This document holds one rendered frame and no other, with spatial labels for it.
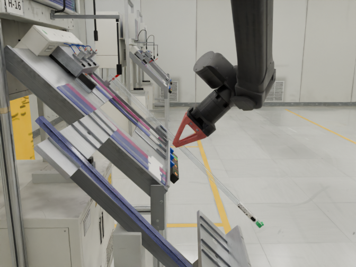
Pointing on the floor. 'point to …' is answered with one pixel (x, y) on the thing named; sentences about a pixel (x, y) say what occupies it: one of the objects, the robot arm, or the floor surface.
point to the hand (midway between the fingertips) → (177, 142)
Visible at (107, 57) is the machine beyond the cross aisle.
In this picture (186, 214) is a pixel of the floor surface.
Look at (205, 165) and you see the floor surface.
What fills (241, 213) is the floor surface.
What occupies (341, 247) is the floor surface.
